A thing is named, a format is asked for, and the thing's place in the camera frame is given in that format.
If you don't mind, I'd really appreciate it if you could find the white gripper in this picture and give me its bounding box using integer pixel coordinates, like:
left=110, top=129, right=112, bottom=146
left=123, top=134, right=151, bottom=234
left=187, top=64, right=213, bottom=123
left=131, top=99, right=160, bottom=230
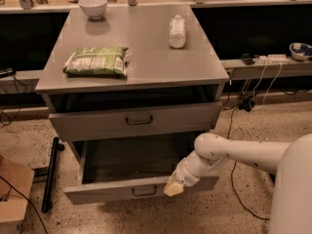
left=164, top=162, right=203, bottom=197

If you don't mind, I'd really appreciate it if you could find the grey drawer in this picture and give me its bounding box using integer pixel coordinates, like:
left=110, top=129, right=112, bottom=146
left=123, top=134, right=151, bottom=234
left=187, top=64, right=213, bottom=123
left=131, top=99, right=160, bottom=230
left=63, top=131, right=220, bottom=206
left=49, top=102, right=221, bottom=141

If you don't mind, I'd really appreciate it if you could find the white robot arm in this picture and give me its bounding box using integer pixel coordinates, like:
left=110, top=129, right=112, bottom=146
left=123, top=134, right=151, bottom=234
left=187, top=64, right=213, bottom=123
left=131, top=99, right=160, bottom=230
left=164, top=133, right=312, bottom=234

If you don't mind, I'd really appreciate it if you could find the grey drawer cabinet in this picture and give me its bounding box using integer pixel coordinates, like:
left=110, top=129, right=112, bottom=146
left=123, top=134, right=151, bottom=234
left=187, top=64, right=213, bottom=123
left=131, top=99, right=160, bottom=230
left=34, top=4, right=230, bottom=164

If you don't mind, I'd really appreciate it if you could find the grey top drawer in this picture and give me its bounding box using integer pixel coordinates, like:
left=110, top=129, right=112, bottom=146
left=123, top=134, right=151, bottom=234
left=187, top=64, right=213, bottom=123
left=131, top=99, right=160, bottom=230
left=49, top=102, right=221, bottom=141

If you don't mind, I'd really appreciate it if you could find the black power adapter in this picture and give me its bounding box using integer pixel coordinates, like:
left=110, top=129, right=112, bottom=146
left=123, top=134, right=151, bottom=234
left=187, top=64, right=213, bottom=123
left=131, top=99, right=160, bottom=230
left=239, top=98, right=255, bottom=112

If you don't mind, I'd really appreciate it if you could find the left black metal leg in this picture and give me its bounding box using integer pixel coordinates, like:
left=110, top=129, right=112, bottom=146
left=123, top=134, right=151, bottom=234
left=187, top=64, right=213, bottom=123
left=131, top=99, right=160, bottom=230
left=41, top=136, right=64, bottom=214

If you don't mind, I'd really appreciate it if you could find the small black device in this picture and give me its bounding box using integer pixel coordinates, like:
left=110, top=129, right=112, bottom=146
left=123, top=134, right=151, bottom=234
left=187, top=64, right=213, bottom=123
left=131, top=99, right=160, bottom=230
left=241, top=54, right=255, bottom=65

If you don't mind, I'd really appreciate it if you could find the green snack bag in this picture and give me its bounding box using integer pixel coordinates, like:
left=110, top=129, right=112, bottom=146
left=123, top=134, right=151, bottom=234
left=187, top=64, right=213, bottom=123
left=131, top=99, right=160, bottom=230
left=63, top=47, right=128, bottom=77

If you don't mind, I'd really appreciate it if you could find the cardboard box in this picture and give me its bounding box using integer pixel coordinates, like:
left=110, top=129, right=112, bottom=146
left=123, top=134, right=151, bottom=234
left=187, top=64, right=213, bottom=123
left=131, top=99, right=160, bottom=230
left=0, top=156, right=34, bottom=234

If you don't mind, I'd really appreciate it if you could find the white plastic bottle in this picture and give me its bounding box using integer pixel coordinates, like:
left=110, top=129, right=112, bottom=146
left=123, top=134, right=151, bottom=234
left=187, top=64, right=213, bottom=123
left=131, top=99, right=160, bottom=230
left=169, top=15, right=186, bottom=49

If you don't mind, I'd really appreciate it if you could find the white power strip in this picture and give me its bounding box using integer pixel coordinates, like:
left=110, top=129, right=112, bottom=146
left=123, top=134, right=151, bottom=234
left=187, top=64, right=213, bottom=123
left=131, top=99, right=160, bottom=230
left=258, top=55, right=290, bottom=63

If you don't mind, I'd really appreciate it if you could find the blue patterned bowl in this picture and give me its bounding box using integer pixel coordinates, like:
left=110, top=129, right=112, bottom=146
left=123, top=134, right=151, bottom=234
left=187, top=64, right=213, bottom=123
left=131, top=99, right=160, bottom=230
left=290, top=43, right=312, bottom=60

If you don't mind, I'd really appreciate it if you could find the white ceramic bowl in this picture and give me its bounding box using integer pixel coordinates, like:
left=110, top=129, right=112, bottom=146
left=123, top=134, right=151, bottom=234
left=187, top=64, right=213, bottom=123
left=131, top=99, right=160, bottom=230
left=78, top=0, right=107, bottom=20

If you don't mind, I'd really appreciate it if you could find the black floor cable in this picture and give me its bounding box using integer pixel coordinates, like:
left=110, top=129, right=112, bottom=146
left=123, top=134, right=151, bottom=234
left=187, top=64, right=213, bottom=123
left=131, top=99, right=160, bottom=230
left=225, top=106, right=271, bottom=221

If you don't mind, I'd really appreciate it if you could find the white cable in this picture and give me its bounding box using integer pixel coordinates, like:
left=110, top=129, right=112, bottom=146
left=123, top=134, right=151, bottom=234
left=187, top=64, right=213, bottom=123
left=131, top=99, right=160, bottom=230
left=252, top=61, right=283, bottom=111

